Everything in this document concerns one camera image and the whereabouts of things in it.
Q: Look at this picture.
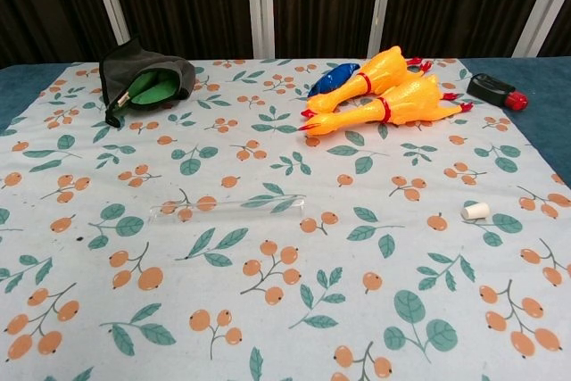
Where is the clear glass test tube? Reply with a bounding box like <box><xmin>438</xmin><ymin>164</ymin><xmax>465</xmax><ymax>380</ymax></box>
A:
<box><xmin>146</xmin><ymin>194</ymin><xmax>308</xmax><ymax>224</ymax></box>

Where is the white cork stopper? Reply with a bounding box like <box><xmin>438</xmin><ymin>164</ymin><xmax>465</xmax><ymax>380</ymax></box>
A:
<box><xmin>460</xmin><ymin>203</ymin><xmax>491</xmax><ymax>221</ymax></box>

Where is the floral print tablecloth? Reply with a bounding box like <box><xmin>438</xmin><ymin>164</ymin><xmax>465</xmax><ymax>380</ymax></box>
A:
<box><xmin>0</xmin><ymin>58</ymin><xmax>571</xmax><ymax>381</ymax></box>

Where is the blue foil packet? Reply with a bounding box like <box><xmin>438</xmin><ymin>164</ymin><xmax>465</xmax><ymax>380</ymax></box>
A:
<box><xmin>306</xmin><ymin>62</ymin><xmax>361</xmax><ymax>98</ymax></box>

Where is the yellow rubber chicken toy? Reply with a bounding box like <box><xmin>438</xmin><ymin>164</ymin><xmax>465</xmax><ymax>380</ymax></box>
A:
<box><xmin>304</xmin><ymin>45</ymin><xmax>434</xmax><ymax>115</ymax></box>
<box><xmin>299</xmin><ymin>73</ymin><xmax>474</xmax><ymax>137</ymax></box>

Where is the dark grey pouch green lining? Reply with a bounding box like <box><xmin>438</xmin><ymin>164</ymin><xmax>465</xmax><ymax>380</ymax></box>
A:
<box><xmin>98</xmin><ymin>35</ymin><xmax>197</xmax><ymax>127</ymax></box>

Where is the black device with red cap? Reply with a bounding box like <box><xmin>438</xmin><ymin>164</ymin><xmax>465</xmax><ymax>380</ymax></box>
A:
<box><xmin>466</xmin><ymin>72</ymin><xmax>529</xmax><ymax>112</ymax></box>

